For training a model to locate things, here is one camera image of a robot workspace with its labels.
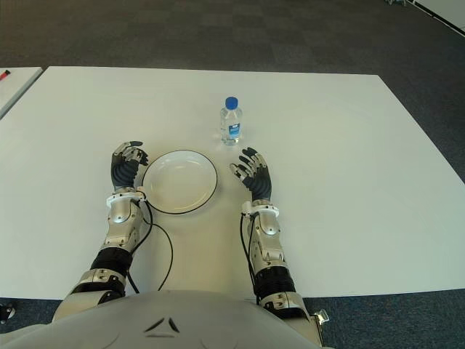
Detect white plate black rim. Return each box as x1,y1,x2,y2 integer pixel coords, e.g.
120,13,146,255
142,150,219,215

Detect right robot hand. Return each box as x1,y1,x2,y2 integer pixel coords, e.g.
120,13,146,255
228,146,274,201

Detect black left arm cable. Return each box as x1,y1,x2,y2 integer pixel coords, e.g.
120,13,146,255
126,187,174,294

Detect white side table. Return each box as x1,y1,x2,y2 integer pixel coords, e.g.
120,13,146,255
0,67,44,119

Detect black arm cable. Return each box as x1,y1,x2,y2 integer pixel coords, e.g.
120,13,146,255
239,212,261,306
126,187,174,294

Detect clear water bottle blue cap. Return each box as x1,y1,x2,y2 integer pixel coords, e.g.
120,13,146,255
219,96,243,146

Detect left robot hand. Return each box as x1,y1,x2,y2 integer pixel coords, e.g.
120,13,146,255
110,140,150,192

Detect grey robot torso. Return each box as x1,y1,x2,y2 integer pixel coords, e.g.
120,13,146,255
0,289,323,349

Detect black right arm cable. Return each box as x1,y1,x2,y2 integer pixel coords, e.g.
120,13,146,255
239,212,261,306

